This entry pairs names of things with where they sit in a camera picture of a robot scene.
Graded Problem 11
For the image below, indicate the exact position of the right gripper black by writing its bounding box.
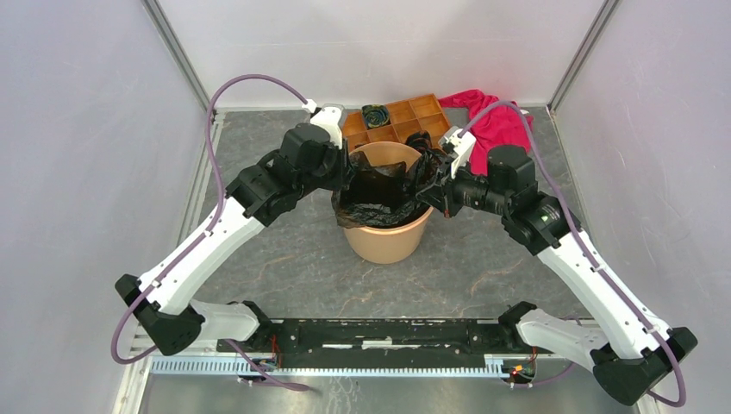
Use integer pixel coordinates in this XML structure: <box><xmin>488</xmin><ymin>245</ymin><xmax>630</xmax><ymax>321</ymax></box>
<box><xmin>416</xmin><ymin>154</ymin><xmax>511</xmax><ymax>218</ymax></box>

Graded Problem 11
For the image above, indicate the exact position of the black trash bag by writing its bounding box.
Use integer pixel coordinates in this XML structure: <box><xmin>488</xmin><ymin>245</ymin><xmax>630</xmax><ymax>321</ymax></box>
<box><xmin>331</xmin><ymin>131</ymin><xmax>445</xmax><ymax>229</ymax></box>

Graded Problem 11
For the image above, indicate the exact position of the orange plastic trash bin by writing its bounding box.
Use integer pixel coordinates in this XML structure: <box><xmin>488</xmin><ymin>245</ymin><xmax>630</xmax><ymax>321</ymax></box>
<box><xmin>343</xmin><ymin>141</ymin><xmax>434</xmax><ymax>264</ymax></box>

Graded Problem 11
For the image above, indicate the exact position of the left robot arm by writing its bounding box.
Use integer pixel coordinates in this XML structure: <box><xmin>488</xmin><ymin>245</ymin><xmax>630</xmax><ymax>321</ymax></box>
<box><xmin>116</xmin><ymin>120</ymin><xmax>349</xmax><ymax>355</ymax></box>

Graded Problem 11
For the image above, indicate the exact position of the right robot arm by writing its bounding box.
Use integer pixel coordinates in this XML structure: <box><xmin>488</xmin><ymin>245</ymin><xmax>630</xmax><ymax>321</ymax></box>
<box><xmin>417</xmin><ymin>143</ymin><xmax>698</xmax><ymax>405</ymax></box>

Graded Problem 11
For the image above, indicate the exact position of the rolled bag with yellow-green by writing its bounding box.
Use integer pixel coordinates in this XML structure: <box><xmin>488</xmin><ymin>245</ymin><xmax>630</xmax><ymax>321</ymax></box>
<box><xmin>361</xmin><ymin>104</ymin><xmax>391</xmax><ymax>130</ymax></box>

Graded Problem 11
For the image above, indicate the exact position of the orange compartment tray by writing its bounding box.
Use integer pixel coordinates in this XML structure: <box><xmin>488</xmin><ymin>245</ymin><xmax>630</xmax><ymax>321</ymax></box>
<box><xmin>342</xmin><ymin>94</ymin><xmax>452</xmax><ymax>151</ymax></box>

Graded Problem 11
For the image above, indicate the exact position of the red cloth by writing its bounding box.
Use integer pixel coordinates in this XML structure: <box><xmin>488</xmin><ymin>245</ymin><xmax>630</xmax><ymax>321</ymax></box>
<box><xmin>439</xmin><ymin>89</ymin><xmax>531</xmax><ymax>175</ymax></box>

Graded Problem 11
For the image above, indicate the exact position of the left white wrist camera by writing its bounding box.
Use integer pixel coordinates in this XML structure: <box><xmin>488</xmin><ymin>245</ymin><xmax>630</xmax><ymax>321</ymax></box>
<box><xmin>301</xmin><ymin>99</ymin><xmax>347</xmax><ymax>149</ymax></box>

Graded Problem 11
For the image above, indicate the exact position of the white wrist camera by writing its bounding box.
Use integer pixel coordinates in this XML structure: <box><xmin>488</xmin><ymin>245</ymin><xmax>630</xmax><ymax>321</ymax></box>
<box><xmin>438</xmin><ymin>126</ymin><xmax>477</xmax><ymax>179</ymax></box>
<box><xmin>301</xmin><ymin>99</ymin><xmax>347</xmax><ymax>149</ymax></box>

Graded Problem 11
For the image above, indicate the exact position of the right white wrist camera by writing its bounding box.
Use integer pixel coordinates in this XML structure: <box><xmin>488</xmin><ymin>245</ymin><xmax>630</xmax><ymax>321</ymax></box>
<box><xmin>438</xmin><ymin>126</ymin><xmax>477</xmax><ymax>179</ymax></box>

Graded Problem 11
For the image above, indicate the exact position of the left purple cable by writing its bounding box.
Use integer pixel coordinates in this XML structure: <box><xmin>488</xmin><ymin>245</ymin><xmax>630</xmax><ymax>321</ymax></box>
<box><xmin>110</xmin><ymin>74</ymin><xmax>312</xmax><ymax>392</ymax></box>

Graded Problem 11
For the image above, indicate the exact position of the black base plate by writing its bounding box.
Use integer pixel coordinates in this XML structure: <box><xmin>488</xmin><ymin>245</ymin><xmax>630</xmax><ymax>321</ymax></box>
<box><xmin>241</xmin><ymin>318</ymin><xmax>542</xmax><ymax>369</ymax></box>

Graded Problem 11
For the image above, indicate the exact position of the aluminium rail frame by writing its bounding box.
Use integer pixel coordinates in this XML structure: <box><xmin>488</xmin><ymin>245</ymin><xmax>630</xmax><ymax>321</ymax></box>
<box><xmin>113</xmin><ymin>318</ymin><xmax>653</xmax><ymax>413</ymax></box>

